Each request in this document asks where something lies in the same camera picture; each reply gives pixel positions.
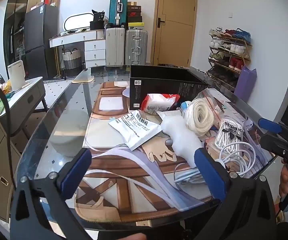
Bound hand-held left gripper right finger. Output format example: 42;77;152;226
193;147;277;240

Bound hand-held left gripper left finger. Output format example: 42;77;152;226
10;148;99;240

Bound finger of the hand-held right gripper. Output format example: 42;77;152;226
258;118;288;147
260;133;288;164

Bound white charging cable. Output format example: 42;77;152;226
174;141;257;185

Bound white shoelaces with black label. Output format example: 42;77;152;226
214;119;244;153

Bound white bubble wrap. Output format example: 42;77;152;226
157;110;209;168

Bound white rope coil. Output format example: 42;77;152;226
184;88;226;138

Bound white printed sachet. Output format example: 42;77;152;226
108;110;162;151

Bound small blue white packet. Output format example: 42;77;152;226
180;101;192;113

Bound red white plastic packet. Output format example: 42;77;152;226
141;93;181;115

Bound black cardboard box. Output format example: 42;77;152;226
129;65;209;110

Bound person's right hand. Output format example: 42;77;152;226
279;165;288;198

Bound person's left hand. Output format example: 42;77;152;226
98;232;146;240

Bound purple bag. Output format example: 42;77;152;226
234;65;257;103

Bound wooden shoe rack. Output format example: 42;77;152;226
206;29;252;90

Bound grey side cabinet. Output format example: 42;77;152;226
0;76;47;137

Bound woven laundry basket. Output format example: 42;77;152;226
61;47;82;77

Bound white dresser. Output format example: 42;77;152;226
49;29;107;68

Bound white suitcase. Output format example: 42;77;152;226
105;27;126;67

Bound wooden door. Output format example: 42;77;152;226
153;0;198;68

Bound silver suitcase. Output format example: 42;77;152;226
124;29;149;65

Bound dark grey refrigerator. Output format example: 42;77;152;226
24;4;59;79

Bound oval mirror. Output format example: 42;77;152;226
63;12;97;32

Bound black bag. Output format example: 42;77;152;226
89;9;105;30

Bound teal suitcase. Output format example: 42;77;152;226
108;0;129;28

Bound glass door wardrobe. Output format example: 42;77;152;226
3;0;46;78

